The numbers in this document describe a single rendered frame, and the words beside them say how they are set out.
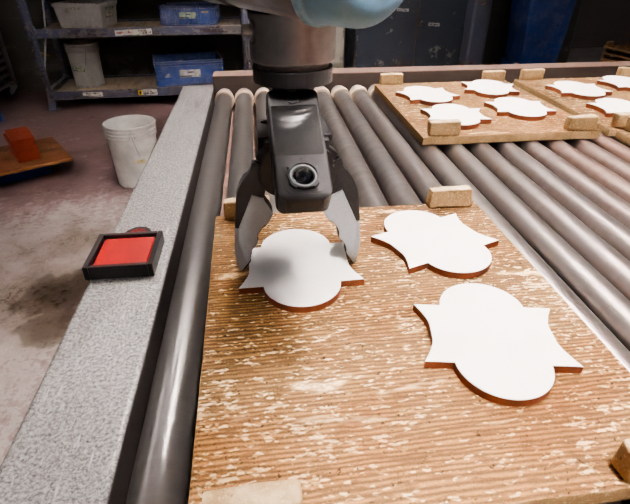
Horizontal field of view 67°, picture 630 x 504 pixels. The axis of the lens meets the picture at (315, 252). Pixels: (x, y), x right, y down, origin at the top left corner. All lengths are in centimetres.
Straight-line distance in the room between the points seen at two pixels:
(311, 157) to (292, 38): 9
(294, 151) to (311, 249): 17
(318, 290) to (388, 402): 14
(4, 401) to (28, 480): 148
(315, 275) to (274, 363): 12
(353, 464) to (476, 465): 8
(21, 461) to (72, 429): 4
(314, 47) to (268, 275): 22
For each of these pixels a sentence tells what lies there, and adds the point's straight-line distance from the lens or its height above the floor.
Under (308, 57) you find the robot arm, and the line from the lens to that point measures 42.
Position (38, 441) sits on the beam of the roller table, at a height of 92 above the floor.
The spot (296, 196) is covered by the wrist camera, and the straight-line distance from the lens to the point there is 38.
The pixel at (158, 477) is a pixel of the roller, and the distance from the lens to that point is 38.
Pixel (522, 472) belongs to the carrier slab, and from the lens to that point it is 38.
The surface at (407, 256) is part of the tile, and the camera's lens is 53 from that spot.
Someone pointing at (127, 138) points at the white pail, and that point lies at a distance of 299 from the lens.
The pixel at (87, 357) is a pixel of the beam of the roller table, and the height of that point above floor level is 92.
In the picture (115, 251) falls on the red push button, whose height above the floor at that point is 93.
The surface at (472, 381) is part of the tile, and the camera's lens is 41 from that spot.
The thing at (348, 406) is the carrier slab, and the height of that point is 94.
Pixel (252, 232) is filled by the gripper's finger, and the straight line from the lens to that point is 49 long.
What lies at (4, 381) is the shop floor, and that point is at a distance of 197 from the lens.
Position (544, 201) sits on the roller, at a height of 92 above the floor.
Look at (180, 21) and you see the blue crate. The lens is 482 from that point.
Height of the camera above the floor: 123
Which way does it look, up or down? 32 degrees down
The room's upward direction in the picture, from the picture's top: straight up
